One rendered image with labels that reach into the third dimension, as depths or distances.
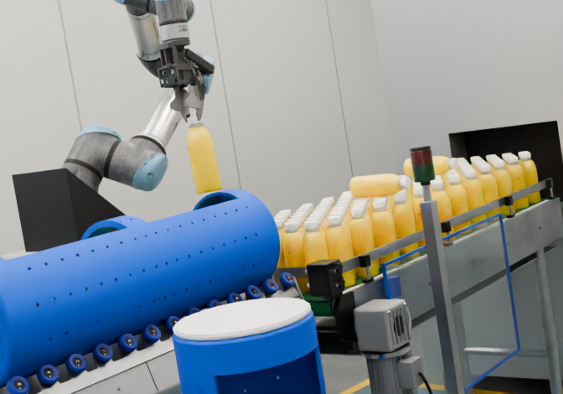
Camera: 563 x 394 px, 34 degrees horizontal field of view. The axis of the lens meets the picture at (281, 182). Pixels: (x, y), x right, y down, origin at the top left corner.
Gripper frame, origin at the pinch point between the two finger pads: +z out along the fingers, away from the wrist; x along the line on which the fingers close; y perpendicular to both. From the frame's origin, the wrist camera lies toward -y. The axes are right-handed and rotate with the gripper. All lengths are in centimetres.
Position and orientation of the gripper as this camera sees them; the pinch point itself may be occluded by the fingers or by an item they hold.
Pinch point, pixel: (193, 116)
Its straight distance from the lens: 246.9
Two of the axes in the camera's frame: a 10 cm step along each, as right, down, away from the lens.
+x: 7.8, -0.8, -6.2
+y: -6.1, 1.6, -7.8
